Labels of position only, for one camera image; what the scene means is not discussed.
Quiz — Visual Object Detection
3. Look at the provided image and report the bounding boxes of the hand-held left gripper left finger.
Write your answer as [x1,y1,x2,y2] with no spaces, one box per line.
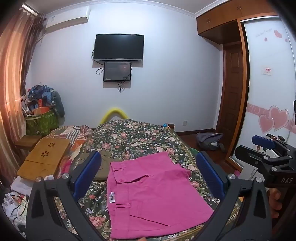
[25,151,109,241]

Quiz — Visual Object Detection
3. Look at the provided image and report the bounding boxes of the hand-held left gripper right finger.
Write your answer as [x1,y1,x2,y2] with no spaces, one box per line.
[195,151,272,241]

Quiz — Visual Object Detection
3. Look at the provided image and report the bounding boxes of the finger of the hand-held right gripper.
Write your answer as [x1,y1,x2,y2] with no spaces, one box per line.
[252,133,296,154]
[235,145,296,189]

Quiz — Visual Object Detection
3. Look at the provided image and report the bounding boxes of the pink pants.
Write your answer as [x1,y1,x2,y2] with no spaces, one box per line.
[107,152,214,240]

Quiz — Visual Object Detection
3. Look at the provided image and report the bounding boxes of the olive green pants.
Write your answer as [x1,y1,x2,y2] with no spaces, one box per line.
[94,151,126,182]

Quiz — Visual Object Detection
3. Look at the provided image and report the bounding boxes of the person's right hand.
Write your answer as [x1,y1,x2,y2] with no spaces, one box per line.
[269,188,282,219]

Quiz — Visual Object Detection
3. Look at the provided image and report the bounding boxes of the grey backpack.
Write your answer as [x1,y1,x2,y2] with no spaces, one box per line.
[196,133,226,152]

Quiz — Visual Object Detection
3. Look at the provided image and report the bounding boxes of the striped patchwork blanket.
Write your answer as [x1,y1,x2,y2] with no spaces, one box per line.
[50,125,94,168]

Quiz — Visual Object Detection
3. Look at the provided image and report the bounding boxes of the wooden lap desk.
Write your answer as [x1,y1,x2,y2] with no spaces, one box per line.
[17,138,71,180]

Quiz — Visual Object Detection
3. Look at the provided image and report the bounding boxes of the dark floral bedspread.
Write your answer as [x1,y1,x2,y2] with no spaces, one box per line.
[54,119,242,241]

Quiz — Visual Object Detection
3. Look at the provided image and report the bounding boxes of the wooden door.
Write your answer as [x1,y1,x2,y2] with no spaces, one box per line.
[216,42,248,147]

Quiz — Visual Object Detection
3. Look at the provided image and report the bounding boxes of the wardrobe with heart door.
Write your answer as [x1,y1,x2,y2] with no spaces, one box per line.
[228,16,296,177]

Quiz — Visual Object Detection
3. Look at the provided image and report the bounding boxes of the yellow foam arch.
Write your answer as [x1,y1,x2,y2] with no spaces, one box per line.
[100,109,130,125]

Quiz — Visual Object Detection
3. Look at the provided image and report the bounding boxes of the wooden stool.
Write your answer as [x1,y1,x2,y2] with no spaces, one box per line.
[15,135,43,153]

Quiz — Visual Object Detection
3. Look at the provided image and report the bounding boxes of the white crumpled cloth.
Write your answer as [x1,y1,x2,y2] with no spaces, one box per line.
[10,175,55,202]

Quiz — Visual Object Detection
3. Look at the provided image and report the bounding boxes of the green bag with clothes pile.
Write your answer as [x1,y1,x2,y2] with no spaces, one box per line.
[20,84,66,119]

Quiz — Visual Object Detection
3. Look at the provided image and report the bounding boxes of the wooden overhead cabinet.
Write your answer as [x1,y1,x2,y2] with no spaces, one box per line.
[195,0,282,44]

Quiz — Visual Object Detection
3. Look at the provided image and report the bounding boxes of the reddish brown curtain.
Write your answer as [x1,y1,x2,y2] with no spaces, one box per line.
[0,5,46,172]

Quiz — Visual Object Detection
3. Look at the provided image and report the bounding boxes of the white air conditioner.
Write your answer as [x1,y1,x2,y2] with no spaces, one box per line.
[45,6,90,33]

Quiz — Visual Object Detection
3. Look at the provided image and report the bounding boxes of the tangled cables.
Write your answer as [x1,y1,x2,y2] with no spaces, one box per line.
[2,192,29,231]

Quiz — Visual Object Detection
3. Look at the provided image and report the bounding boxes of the small black wall monitor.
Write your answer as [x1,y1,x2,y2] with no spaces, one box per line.
[103,61,132,82]

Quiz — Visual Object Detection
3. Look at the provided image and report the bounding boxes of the black wall television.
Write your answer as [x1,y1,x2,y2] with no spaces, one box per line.
[92,34,145,62]

